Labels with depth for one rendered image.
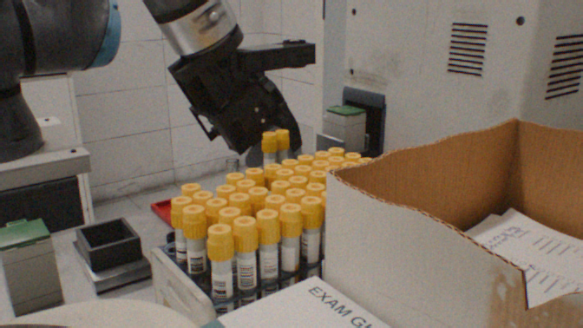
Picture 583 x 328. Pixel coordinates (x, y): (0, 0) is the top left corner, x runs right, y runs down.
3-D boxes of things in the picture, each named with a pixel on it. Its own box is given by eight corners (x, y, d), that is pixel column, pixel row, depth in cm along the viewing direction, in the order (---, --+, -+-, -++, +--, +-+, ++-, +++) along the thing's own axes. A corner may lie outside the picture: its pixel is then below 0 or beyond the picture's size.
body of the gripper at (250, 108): (212, 144, 60) (157, 63, 53) (261, 102, 63) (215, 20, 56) (245, 160, 54) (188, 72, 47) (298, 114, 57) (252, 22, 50)
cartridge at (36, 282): (52, 277, 47) (39, 214, 44) (64, 300, 43) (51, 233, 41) (6, 291, 44) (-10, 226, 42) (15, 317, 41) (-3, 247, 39)
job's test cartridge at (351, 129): (342, 148, 72) (343, 106, 69) (364, 156, 68) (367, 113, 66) (320, 154, 69) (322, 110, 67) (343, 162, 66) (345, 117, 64)
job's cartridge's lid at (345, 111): (343, 108, 69) (343, 103, 69) (366, 114, 66) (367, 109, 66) (322, 111, 67) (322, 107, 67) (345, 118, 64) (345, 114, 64)
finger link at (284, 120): (277, 147, 62) (245, 93, 56) (286, 138, 62) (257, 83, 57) (300, 157, 58) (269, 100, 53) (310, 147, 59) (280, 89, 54)
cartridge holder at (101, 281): (124, 239, 54) (121, 210, 53) (153, 276, 47) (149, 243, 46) (74, 253, 51) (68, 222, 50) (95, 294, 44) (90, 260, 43)
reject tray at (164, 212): (199, 196, 65) (199, 191, 65) (224, 213, 60) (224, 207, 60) (150, 209, 61) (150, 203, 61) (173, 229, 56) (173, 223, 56)
